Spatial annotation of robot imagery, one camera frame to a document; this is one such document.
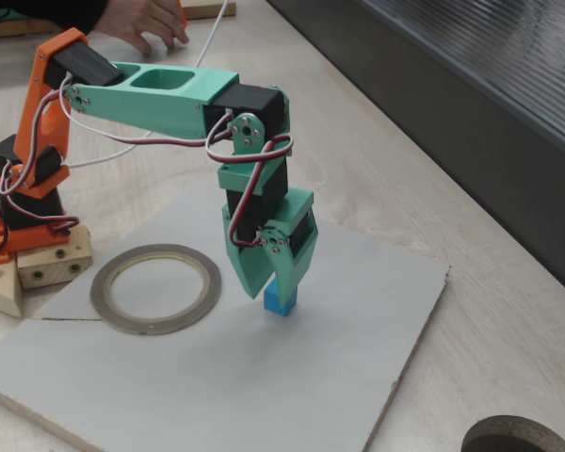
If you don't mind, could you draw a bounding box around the blue cube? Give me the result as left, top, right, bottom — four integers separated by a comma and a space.
263, 277, 297, 316

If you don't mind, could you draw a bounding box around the black sleeved forearm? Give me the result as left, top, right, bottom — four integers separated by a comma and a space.
25, 0, 112, 37

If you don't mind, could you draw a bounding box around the person's bare hand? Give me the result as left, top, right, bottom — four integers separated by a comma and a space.
95, 0, 191, 57

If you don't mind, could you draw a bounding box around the white-topped plywood board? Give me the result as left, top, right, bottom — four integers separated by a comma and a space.
0, 181, 452, 452

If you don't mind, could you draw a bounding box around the wooden base block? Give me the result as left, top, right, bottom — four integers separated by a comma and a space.
16, 224, 94, 289

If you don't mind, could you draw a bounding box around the frosted glass desk partition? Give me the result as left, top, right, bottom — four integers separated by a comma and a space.
266, 0, 565, 305

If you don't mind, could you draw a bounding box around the triangular wooden wedge block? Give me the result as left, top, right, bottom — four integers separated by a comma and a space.
0, 260, 24, 319

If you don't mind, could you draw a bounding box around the red white black servo wire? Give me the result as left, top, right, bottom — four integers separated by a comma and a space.
0, 70, 91, 202
0, 190, 82, 236
60, 70, 296, 249

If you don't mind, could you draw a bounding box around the grey ring of tape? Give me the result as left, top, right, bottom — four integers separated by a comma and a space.
89, 243, 222, 336

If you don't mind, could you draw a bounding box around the white USB cable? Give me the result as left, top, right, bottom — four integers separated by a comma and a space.
68, 0, 232, 170

